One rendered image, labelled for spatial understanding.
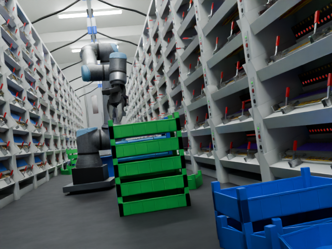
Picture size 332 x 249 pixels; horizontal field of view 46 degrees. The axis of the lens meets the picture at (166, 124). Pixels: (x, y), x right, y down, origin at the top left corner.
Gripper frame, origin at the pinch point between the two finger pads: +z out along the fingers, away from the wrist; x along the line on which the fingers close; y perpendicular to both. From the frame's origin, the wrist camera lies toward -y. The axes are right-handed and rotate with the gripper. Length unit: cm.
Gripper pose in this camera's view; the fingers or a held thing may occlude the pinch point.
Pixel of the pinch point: (115, 119)
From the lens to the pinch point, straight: 199.4
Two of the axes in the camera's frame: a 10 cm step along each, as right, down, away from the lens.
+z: 0.3, 9.6, -2.7
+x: -9.2, 1.3, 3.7
